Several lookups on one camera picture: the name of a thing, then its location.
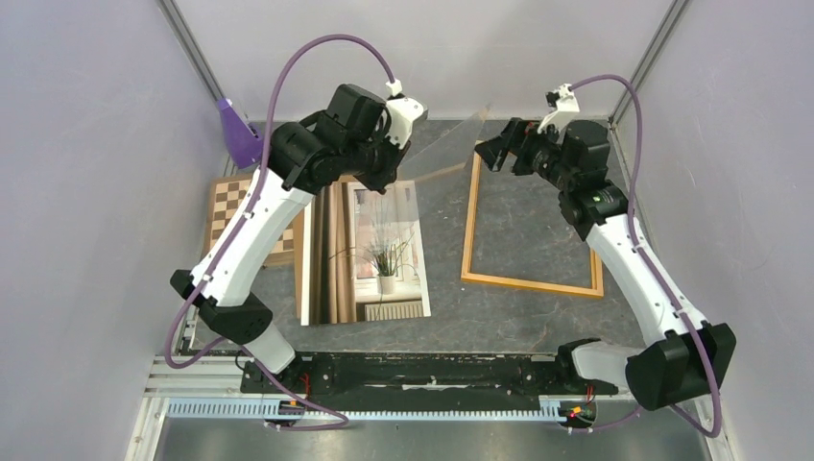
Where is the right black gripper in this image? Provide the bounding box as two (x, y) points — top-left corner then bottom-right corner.
(476, 117), (576, 191)

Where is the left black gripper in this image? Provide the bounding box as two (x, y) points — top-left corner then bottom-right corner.
(344, 122), (412, 196)

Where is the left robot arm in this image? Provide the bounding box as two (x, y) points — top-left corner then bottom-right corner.
(170, 84), (427, 392)

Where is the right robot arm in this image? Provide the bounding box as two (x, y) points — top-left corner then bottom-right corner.
(474, 118), (736, 410)

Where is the window plant photo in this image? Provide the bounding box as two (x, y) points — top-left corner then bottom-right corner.
(298, 181), (431, 327)

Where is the purple plastic stand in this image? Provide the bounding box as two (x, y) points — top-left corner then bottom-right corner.
(217, 98), (262, 169)

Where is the wooden chessboard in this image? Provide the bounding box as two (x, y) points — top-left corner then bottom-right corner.
(202, 174), (304, 268)

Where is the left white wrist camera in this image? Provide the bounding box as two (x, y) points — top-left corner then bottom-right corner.
(385, 79), (428, 150)

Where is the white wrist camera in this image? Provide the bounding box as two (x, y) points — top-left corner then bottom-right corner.
(537, 84), (580, 134)
(385, 79), (428, 150)

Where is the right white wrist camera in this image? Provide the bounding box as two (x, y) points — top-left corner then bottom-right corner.
(537, 84), (580, 134)

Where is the brown frame backing board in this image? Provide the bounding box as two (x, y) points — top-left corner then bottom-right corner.
(293, 176), (357, 326)

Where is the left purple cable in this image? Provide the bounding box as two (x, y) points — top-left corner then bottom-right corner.
(162, 34), (399, 432)

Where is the purple cable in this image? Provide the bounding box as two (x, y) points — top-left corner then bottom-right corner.
(566, 73), (724, 440)
(162, 34), (399, 432)

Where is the wooden picture frame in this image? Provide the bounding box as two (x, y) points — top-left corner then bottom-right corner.
(461, 154), (605, 299)

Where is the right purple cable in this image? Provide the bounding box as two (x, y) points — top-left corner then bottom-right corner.
(566, 73), (724, 440)

